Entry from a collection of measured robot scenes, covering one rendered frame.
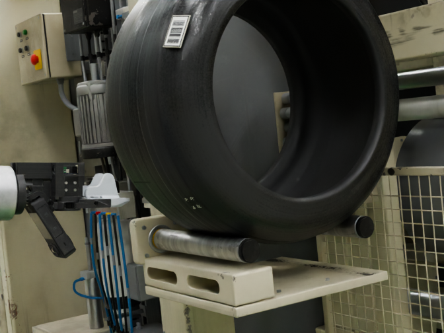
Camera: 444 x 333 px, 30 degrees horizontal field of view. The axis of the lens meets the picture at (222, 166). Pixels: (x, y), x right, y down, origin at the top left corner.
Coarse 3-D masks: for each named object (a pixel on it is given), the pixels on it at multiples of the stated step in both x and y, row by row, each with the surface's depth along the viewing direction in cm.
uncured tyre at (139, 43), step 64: (192, 0) 144; (256, 0) 182; (320, 0) 176; (128, 64) 151; (192, 64) 142; (320, 64) 188; (384, 64) 165; (128, 128) 152; (192, 128) 142; (320, 128) 189; (384, 128) 165; (192, 192) 146; (256, 192) 148; (320, 192) 179
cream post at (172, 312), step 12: (132, 0) 189; (168, 300) 191; (168, 312) 192; (180, 312) 187; (192, 312) 186; (204, 312) 187; (168, 324) 192; (180, 324) 187; (192, 324) 186; (204, 324) 187; (216, 324) 189; (228, 324) 191
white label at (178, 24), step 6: (174, 18) 143; (180, 18) 142; (186, 18) 141; (174, 24) 142; (180, 24) 142; (186, 24) 141; (168, 30) 143; (174, 30) 142; (180, 30) 141; (168, 36) 142; (174, 36) 142; (180, 36) 141; (168, 42) 142; (174, 42) 141; (180, 42) 140
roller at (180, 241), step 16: (160, 240) 174; (176, 240) 168; (192, 240) 163; (208, 240) 158; (224, 240) 154; (240, 240) 150; (208, 256) 160; (224, 256) 154; (240, 256) 149; (256, 256) 150
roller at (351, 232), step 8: (352, 216) 167; (360, 216) 165; (344, 224) 167; (352, 224) 165; (360, 224) 163; (368, 224) 165; (328, 232) 172; (336, 232) 169; (344, 232) 167; (352, 232) 165; (360, 232) 164; (368, 232) 165
